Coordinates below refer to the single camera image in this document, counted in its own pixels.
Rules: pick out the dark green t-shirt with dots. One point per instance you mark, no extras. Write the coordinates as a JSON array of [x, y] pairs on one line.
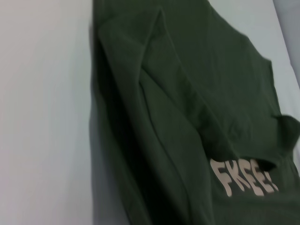
[[187, 117]]

